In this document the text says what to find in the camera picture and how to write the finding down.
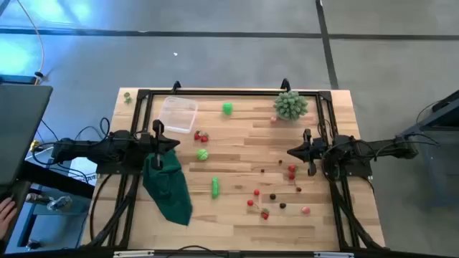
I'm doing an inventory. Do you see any person's hand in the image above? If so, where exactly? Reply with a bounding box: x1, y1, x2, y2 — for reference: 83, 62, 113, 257
0, 197, 18, 240

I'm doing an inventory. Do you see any clear plastic tupperware container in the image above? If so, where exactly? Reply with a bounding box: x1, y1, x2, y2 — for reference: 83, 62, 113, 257
157, 95, 199, 135

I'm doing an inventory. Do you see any blue gray metal cart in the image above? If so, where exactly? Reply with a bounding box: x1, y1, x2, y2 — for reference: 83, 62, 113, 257
396, 89, 459, 212

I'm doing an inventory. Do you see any thin yellow cable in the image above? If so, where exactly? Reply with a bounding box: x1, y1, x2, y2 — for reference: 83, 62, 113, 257
16, 0, 46, 86

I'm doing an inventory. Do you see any white label sheet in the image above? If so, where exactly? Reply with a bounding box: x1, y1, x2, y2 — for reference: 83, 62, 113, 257
67, 156, 98, 187

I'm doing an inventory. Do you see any white plastic strip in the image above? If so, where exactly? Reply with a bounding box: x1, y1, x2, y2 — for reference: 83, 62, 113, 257
113, 250, 155, 258
313, 252, 355, 258

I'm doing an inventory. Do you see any dark green cloth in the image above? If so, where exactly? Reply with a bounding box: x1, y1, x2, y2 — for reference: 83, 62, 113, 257
142, 148, 194, 226

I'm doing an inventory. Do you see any black metal table frame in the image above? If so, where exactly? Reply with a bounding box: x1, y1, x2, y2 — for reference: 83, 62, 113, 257
82, 87, 387, 252

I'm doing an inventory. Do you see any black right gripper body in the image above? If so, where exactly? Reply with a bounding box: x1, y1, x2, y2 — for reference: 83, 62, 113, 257
303, 128, 328, 177

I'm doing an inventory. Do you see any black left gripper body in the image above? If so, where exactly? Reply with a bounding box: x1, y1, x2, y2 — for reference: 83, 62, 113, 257
138, 119, 169, 171

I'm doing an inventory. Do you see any dark gray monitor panel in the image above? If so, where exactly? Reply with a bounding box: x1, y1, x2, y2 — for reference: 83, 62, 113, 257
0, 84, 54, 186

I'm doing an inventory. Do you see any green potted succulent plant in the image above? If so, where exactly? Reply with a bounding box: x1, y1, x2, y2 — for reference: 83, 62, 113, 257
273, 90, 309, 122

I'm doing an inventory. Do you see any silver metal clamp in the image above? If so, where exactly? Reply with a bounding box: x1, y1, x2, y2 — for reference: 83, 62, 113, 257
24, 192, 72, 212

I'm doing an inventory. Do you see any black desk stand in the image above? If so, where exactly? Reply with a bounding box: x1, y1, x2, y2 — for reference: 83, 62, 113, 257
0, 161, 96, 252

